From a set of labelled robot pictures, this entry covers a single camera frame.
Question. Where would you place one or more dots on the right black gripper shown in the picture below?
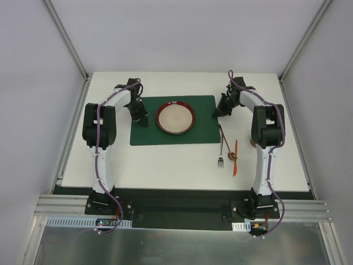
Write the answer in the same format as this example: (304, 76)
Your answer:
(223, 105)

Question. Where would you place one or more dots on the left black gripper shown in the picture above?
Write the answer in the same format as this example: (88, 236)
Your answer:
(138, 112)

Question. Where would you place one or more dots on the green placemat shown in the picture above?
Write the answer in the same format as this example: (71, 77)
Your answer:
(204, 131)

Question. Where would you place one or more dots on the red rimmed beige plate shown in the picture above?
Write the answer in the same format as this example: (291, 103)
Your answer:
(175, 117)

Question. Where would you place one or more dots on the steel cup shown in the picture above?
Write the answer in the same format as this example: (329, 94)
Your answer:
(252, 143)

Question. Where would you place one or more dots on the copper spoon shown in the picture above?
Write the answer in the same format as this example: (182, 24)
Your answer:
(230, 153)

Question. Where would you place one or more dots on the silver fork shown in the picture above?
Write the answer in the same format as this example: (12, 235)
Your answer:
(220, 160)

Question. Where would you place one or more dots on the orange knife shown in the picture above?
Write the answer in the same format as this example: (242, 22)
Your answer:
(235, 156)

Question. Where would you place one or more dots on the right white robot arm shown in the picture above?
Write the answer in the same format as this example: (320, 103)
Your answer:
(267, 134)

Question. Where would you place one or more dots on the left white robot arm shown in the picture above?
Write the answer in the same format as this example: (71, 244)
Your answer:
(99, 132)

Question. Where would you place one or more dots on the left aluminium frame post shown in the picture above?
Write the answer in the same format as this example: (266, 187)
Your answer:
(60, 28)

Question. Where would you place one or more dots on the aluminium frame post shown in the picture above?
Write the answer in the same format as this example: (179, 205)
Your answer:
(316, 20)
(60, 28)

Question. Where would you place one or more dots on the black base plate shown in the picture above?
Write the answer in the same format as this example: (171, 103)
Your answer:
(214, 210)

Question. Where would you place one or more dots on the right white cable duct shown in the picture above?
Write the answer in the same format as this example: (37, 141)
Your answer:
(241, 226)

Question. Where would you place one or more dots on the white cable duct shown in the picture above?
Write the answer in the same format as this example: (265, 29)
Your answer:
(99, 223)
(241, 226)

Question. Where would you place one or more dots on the aluminium front rail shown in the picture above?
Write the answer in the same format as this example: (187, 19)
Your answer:
(74, 206)

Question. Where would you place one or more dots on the left white cable duct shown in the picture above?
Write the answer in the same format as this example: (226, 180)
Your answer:
(99, 223)

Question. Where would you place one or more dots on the right aluminium frame post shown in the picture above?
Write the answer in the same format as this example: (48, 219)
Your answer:
(316, 20)

